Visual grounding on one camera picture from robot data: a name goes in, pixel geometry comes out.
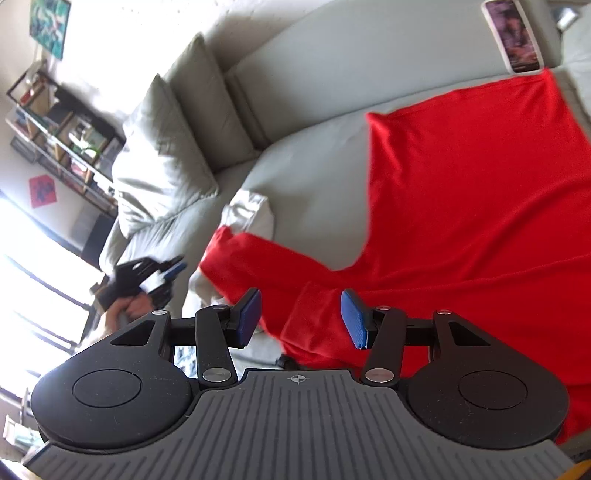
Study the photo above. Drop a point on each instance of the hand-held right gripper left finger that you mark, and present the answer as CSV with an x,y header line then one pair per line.
x,y
249,316

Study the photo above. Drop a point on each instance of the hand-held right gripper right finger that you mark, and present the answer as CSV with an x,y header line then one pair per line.
x,y
353,318

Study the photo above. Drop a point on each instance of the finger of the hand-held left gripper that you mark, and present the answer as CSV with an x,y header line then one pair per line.
x,y
176,270

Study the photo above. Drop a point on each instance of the red shirt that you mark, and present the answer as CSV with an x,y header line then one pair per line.
x,y
461,207

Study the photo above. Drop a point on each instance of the person's left hand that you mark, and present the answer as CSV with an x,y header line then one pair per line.
x,y
134,308

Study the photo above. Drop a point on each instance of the dark cabinet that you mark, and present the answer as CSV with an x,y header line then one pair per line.
x,y
97,235

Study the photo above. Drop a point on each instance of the blue patterned rug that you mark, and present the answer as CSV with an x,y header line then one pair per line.
x,y
185,361

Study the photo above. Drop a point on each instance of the window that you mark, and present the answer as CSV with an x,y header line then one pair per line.
x,y
37,286

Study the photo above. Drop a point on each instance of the grey sofa cushion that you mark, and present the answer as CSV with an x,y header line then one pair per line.
x,y
161,161
207,101

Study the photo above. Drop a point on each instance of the open shelf unit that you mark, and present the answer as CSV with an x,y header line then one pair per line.
x,y
60,134

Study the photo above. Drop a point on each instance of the grey sofa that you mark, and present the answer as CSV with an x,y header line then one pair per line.
x,y
323,69

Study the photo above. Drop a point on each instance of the phone in white case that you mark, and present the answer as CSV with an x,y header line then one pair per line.
x,y
512,37

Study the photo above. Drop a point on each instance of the small silver object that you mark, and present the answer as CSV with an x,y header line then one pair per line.
x,y
567,17

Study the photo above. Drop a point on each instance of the red paper wall decoration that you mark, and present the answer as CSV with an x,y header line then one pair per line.
x,y
43,191

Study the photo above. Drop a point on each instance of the green wall painting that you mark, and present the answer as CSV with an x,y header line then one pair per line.
x,y
50,27

